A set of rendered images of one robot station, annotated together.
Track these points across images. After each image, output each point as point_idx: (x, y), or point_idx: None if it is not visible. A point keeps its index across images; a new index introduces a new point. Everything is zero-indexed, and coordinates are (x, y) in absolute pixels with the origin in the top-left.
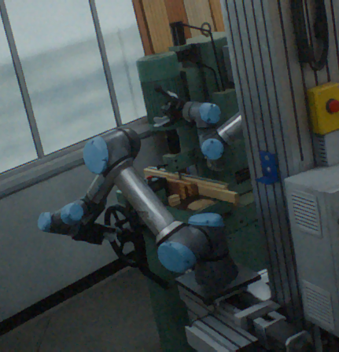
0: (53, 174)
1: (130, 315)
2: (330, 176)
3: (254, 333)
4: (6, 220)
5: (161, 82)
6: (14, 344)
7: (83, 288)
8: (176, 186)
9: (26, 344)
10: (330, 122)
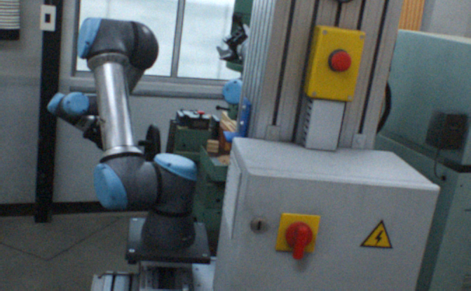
0: (175, 95)
1: None
2: (287, 158)
3: None
4: None
5: (249, 17)
6: (71, 226)
7: None
8: (223, 134)
9: (79, 231)
10: (329, 84)
